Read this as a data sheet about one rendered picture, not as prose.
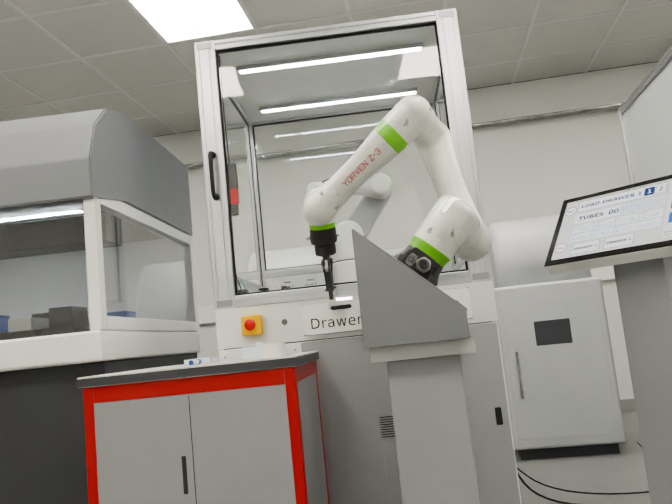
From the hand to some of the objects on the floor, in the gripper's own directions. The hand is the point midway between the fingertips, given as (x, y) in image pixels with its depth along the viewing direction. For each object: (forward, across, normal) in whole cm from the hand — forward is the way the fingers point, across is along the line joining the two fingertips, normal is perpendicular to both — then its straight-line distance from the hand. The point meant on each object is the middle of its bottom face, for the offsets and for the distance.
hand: (331, 298), depth 239 cm
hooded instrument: (+101, -5, -170) cm, 198 cm away
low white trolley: (+79, +57, -38) cm, 105 cm away
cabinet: (+106, -16, +8) cm, 107 cm away
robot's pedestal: (+73, +74, +28) cm, 108 cm away
